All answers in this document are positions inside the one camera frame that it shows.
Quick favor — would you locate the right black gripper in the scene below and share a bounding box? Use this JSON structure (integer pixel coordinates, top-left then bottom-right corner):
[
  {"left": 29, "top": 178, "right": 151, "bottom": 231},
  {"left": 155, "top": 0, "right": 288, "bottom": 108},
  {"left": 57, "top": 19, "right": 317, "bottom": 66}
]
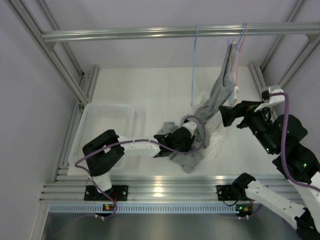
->
[{"left": 218, "top": 100, "right": 277, "bottom": 155}]

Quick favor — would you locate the grey tank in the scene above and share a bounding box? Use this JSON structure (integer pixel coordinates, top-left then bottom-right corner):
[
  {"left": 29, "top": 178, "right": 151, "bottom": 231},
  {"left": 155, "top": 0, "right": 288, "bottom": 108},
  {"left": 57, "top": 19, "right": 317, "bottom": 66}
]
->
[
  {"left": 192, "top": 39, "right": 241, "bottom": 126},
  {"left": 168, "top": 119, "right": 211, "bottom": 174}
]

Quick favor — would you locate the light blue wire hanger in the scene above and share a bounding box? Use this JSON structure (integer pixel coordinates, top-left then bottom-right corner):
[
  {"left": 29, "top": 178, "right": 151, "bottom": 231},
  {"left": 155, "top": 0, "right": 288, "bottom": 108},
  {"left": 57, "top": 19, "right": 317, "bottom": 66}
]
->
[{"left": 191, "top": 24, "right": 200, "bottom": 107}]

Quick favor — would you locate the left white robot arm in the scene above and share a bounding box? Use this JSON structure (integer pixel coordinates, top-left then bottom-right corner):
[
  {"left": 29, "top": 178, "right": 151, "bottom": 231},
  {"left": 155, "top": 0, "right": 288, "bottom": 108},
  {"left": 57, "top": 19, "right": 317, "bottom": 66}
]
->
[{"left": 82, "top": 122, "right": 196, "bottom": 200}]

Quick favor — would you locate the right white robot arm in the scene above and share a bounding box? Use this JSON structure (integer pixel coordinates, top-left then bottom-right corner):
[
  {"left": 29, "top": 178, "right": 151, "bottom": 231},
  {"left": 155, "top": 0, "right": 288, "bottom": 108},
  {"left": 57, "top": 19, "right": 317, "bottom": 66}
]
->
[{"left": 218, "top": 101, "right": 320, "bottom": 240}]

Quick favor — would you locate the white tank top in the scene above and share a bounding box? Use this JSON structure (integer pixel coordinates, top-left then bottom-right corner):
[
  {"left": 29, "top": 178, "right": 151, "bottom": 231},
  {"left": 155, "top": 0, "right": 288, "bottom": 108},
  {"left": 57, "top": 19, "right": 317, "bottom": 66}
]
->
[{"left": 189, "top": 91, "right": 226, "bottom": 163}]

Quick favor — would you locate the grey tank top on hanger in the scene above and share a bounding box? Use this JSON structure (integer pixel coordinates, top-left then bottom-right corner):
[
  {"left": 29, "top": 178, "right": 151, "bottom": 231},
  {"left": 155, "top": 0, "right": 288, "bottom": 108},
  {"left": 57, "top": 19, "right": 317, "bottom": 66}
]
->
[{"left": 192, "top": 39, "right": 241, "bottom": 126}]

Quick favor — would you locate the white plastic basket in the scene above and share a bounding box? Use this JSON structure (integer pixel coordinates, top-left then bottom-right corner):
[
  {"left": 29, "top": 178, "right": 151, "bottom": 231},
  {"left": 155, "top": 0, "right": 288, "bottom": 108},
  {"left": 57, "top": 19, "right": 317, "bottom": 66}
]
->
[{"left": 57, "top": 101, "right": 138, "bottom": 171}]

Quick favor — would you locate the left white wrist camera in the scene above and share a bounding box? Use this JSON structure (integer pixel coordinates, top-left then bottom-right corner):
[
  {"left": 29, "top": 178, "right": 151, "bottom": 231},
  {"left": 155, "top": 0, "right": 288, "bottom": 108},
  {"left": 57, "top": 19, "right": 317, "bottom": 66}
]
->
[{"left": 182, "top": 120, "right": 199, "bottom": 136}]

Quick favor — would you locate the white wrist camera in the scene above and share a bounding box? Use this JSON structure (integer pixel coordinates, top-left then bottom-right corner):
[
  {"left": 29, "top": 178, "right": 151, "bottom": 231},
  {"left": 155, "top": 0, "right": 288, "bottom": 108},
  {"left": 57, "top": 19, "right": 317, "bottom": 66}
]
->
[
  {"left": 254, "top": 85, "right": 285, "bottom": 112},
  {"left": 182, "top": 120, "right": 199, "bottom": 136}
]

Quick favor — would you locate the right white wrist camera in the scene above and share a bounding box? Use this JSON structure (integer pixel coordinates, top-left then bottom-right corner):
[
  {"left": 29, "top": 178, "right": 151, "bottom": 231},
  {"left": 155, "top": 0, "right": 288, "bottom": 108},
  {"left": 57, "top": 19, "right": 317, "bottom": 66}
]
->
[{"left": 254, "top": 85, "right": 285, "bottom": 112}]

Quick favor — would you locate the right aluminium frame post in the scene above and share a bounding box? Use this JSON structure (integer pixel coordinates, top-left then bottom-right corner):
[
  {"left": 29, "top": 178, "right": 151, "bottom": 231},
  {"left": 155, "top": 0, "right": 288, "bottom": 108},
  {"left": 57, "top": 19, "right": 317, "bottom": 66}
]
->
[{"left": 238, "top": 0, "right": 320, "bottom": 101}]

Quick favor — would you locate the aluminium frame post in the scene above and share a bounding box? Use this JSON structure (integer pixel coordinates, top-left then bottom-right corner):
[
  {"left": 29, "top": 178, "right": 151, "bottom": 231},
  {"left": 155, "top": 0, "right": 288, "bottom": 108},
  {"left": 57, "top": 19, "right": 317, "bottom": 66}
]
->
[
  {"left": 238, "top": 0, "right": 320, "bottom": 101},
  {"left": 4, "top": 0, "right": 101, "bottom": 106}
]

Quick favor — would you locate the pink wire hanger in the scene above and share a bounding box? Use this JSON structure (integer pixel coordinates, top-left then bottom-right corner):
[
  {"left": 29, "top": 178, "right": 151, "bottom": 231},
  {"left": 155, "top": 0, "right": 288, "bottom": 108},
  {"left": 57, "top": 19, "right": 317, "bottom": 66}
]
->
[{"left": 229, "top": 22, "right": 251, "bottom": 107}]

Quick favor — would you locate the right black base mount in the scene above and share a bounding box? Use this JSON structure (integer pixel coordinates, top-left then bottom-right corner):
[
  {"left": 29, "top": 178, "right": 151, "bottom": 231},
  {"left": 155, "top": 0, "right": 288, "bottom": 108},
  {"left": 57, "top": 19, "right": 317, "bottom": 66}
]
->
[{"left": 216, "top": 184, "right": 240, "bottom": 201}]

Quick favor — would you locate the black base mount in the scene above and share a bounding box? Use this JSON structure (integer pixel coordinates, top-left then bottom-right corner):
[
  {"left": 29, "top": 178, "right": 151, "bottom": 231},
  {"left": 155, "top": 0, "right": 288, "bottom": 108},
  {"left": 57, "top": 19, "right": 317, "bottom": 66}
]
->
[
  {"left": 84, "top": 185, "right": 129, "bottom": 202},
  {"left": 216, "top": 184, "right": 240, "bottom": 201}
]

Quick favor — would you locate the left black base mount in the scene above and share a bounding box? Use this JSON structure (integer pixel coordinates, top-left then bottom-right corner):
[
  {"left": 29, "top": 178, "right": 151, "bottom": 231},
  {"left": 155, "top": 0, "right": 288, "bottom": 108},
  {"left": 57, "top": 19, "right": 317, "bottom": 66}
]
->
[{"left": 84, "top": 185, "right": 129, "bottom": 202}]

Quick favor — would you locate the aluminium hanging rail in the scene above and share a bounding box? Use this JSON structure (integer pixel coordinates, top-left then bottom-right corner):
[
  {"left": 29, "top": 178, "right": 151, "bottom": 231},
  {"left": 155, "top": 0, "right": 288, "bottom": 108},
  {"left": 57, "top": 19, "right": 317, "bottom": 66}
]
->
[{"left": 41, "top": 21, "right": 320, "bottom": 43}]

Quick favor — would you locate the left aluminium frame post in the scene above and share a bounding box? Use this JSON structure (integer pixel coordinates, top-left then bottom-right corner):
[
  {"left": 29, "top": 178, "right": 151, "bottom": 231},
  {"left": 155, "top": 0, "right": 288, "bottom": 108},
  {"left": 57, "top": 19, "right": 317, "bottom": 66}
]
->
[{"left": 4, "top": 0, "right": 101, "bottom": 106}]

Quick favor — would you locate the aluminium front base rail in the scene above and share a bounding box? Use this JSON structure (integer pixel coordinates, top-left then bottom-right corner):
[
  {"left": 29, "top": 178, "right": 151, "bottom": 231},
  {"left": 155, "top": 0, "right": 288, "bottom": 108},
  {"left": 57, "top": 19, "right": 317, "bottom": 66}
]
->
[{"left": 38, "top": 174, "right": 308, "bottom": 202}]

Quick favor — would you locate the slotted grey cable duct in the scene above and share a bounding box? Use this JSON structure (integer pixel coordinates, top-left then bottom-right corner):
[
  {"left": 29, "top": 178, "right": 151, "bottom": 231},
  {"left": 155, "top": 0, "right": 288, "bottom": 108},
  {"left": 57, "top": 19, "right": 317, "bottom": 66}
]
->
[{"left": 49, "top": 203, "right": 239, "bottom": 214}]

